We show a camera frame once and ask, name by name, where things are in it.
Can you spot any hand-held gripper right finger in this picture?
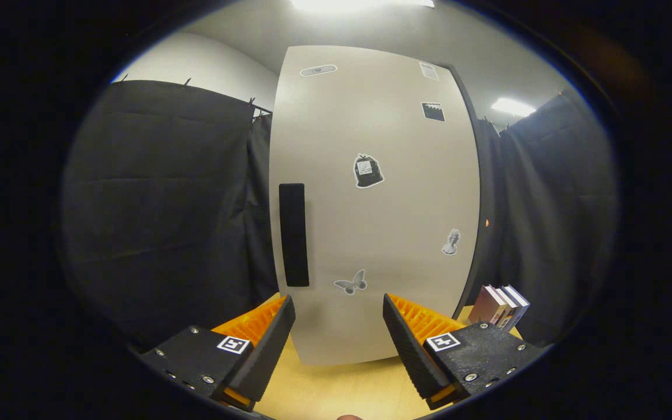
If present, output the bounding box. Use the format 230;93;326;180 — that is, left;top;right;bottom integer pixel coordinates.
383;293;550;411

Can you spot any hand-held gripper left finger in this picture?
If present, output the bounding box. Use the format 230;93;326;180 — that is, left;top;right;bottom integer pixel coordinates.
138;295;296;413

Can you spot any black door handle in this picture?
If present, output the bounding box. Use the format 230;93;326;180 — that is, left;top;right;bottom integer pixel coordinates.
278;183;310;288

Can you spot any maroon book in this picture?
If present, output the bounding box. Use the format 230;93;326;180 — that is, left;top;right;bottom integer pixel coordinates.
468;284;507;326

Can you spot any tan book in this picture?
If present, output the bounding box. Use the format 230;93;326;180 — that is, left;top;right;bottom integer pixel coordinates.
495;287;521;331

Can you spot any black backdrop cloth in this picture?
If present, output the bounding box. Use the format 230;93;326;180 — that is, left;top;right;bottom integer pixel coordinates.
59;80;620;351

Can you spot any short ceiling strip light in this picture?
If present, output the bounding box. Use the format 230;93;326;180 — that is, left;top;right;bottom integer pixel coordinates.
491;97;538;117

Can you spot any large ceiling light panel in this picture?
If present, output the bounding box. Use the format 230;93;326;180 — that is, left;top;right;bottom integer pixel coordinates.
292;0;436;13

